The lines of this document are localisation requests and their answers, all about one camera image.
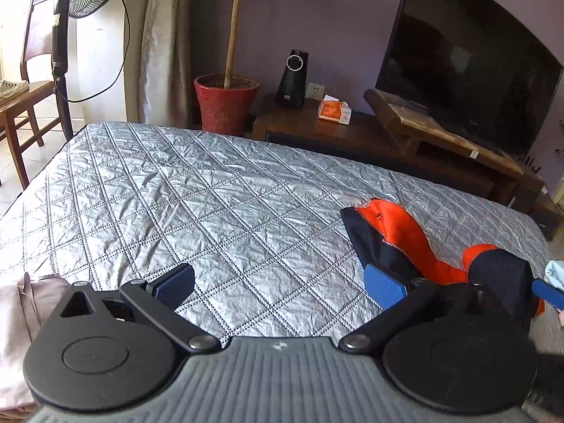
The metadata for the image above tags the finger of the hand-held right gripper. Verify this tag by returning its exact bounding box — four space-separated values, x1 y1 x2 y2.
532 277 564 312

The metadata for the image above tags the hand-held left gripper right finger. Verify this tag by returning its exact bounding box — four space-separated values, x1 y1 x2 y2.
338 264 485 355

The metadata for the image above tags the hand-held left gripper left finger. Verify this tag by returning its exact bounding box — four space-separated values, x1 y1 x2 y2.
59 263 222 354

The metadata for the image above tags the navy and orange jacket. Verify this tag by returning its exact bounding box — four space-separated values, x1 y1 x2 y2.
340 197 547 331

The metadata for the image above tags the light blue cloth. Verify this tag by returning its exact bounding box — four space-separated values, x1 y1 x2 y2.
545 260 564 292

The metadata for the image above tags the silver quilted blanket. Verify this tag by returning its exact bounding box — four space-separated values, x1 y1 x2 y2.
0 121 561 362

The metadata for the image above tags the wooden television riser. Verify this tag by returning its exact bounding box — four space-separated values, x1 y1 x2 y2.
363 88 548 188

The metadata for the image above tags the pink satin garment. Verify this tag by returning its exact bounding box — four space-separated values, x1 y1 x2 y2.
0 272 76 423

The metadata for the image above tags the dark wooden television cabinet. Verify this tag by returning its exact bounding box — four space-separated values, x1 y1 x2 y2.
251 94 564 232

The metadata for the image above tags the orange tissue pack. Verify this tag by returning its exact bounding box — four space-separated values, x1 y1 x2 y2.
317 94 354 125

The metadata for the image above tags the red ceramic plant pot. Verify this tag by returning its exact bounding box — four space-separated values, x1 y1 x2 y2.
194 73 260 137

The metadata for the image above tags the black speaker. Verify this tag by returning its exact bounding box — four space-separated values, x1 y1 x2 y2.
275 49 309 109

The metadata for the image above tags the beige curtain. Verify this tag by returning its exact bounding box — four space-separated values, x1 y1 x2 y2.
125 0 193 129

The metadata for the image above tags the black flat screen television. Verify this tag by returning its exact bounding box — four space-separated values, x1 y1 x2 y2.
374 0 564 158

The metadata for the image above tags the wooden chair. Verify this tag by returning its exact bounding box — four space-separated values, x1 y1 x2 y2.
0 0 63 190

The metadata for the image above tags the white canvas shoe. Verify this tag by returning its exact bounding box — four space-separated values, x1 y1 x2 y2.
0 79 31 104

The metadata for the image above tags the indoor potted tree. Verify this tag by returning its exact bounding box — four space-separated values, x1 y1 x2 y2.
183 0 294 90

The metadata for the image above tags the black standing fan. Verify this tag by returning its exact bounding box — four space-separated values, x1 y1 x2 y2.
49 0 134 142

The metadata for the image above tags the black fan cable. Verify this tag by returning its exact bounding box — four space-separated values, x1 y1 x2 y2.
57 0 132 105

